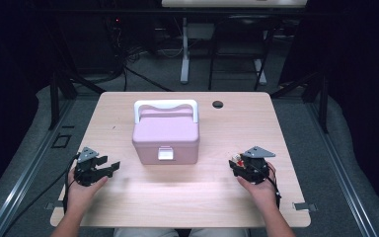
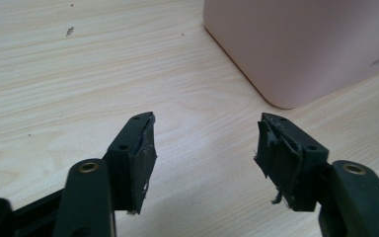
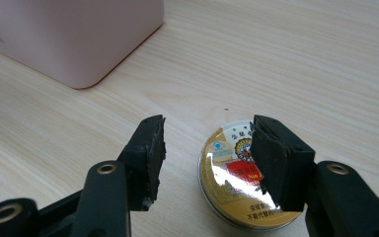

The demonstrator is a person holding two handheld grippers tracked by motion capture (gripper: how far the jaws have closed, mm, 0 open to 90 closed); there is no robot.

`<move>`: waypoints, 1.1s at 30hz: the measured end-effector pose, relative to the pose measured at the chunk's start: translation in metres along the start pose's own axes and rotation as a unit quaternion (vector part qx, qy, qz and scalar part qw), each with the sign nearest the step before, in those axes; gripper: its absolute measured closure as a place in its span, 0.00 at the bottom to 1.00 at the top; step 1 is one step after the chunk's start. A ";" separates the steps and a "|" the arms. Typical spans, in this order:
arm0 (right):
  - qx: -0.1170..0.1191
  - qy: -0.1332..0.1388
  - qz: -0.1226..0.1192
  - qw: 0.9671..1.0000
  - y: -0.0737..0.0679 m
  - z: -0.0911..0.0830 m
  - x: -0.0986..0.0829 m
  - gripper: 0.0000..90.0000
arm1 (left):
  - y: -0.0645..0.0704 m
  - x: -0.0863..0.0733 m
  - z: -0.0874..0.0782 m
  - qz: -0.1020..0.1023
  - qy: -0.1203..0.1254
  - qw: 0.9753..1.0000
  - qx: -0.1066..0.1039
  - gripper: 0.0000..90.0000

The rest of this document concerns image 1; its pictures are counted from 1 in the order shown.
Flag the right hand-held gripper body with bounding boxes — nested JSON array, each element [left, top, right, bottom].
[[238, 145, 276, 185]]

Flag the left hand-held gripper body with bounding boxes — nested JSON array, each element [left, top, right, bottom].
[[73, 146, 110, 188]]

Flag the small red patterned object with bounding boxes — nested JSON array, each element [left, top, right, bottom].
[[231, 153, 246, 168]]

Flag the pink storage box white handle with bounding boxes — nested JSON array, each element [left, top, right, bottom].
[[131, 99, 200, 166]]

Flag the person's left hand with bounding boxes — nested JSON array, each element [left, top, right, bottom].
[[66, 170, 110, 211]]

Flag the person's right hand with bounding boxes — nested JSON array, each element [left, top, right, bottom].
[[236, 162, 281, 211]]

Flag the grey tape piece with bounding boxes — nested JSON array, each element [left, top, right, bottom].
[[292, 201, 318, 212], [44, 201, 63, 211]]

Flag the black metal stand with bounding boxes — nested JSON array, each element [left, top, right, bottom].
[[270, 69, 331, 134], [45, 19, 107, 131]]

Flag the person's grey trousers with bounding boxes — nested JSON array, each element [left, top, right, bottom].
[[113, 227, 251, 237]]

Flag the white desk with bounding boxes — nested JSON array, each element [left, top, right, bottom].
[[161, 0, 308, 86]]

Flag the black chair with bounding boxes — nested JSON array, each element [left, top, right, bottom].
[[207, 14, 278, 92]]

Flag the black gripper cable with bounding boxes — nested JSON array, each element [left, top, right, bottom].
[[265, 163, 282, 210], [1, 152, 82, 237]]

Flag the aluminium floor rail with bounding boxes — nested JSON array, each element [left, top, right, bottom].
[[306, 98, 379, 237], [0, 98, 77, 237]]

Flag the black floor cable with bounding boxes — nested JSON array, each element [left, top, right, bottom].
[[122, 64, 174, 93]]

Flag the bundle of dark cables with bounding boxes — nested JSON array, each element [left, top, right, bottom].
[[110, 18, 154, 75]]

